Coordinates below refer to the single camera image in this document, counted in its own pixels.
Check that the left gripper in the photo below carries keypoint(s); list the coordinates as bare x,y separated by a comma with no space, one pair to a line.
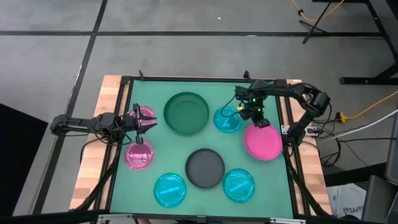
129,123

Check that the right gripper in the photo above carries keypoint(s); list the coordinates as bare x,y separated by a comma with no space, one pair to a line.
252,110

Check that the transparent pink plate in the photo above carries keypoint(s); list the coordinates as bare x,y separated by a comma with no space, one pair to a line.
136,158
148,110

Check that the opaque pink plate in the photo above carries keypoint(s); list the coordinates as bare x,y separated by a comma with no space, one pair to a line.
264,143

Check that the transparent blue plate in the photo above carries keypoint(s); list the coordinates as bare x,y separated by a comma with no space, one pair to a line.
238,185
225,121
170,190

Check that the dark grey plate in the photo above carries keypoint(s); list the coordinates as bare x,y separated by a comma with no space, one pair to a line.
205,168

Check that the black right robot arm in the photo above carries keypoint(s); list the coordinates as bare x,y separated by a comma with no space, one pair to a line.
289,90

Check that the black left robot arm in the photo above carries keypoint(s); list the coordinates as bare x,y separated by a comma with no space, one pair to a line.
77,124

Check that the green table mat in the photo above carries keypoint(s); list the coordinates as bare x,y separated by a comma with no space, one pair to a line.
174,149

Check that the large dark green plate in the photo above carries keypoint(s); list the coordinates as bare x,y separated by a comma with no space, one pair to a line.
186,113

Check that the black tripod stand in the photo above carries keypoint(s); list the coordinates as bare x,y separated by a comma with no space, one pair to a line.
312,28

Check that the white cardboard box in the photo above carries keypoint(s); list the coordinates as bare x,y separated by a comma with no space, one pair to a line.
346,200

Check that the grey chair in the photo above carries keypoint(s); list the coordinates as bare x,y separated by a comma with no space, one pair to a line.
379,199

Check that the black table frame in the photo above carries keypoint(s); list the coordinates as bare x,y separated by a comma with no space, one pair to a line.
192,79

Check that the aluminium mount bar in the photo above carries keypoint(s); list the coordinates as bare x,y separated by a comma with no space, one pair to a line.
287,221
115,216

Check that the black desk frame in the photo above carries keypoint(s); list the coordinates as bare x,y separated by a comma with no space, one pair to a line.
367,80

